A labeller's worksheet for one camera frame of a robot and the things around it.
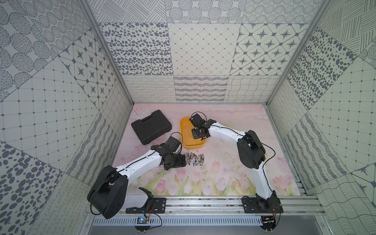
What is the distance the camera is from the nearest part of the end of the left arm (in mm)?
627

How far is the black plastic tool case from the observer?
3.18ft

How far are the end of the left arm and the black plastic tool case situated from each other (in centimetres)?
28
